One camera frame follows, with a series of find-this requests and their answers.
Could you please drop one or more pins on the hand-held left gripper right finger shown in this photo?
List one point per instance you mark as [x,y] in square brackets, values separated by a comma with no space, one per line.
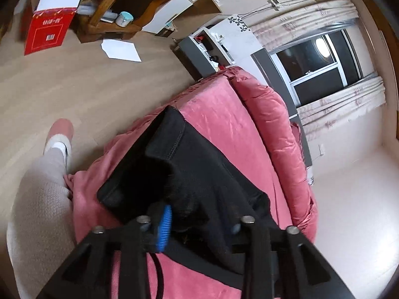
[251,239]

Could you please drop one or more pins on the white floral storage box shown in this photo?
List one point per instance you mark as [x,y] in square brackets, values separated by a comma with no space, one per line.
[246,42]

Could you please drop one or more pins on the floral curtain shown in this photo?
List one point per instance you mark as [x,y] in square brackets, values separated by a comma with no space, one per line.
[343,102]
[299,18]

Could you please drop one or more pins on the pink slipper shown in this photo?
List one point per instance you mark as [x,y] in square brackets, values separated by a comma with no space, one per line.
[61,127]

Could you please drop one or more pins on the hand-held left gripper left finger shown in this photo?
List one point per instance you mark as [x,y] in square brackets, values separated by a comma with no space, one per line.
[165,228]

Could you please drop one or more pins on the black pants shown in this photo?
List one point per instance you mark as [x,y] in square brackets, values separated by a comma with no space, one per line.
[193,168]

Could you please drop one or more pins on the wooden desk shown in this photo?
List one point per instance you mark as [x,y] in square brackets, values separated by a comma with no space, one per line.
[103,9]

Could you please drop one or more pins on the white wall socket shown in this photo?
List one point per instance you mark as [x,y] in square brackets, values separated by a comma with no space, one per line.
[321,150]

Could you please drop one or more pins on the pink duvet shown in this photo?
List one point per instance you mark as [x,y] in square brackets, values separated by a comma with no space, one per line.
[274,124]

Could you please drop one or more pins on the small teal container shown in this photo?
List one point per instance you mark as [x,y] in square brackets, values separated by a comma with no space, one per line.
[168,24]

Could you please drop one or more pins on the pink pillow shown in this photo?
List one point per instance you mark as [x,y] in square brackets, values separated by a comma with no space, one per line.
[297,137]

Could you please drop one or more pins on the window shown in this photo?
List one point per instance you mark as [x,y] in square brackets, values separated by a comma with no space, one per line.
[311,81]

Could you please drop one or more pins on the grey nightstand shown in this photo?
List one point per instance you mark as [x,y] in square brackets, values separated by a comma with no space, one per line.
[193,59]

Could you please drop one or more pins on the red cardboard box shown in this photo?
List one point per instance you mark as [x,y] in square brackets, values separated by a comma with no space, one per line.
[46,34]

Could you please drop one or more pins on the white paper sheet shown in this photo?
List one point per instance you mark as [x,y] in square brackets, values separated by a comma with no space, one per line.
[120,49]

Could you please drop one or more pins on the pink bed sheet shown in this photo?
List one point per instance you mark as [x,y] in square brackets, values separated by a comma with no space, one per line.
[218,112]

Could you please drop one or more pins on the white and wood cabinet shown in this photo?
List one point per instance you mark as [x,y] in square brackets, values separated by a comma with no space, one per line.
[174,9]

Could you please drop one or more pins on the grey headboard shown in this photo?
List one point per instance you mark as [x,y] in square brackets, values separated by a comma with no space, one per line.
[265,65]

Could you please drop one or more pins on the person's leg in beige trousers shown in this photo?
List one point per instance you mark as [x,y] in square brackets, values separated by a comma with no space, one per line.
[40,208]

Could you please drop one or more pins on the white sock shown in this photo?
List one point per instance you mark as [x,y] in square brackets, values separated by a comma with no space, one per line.
[59,147]

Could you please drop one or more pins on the teal round tin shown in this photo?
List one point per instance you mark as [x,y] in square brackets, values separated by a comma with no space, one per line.
[124,19]

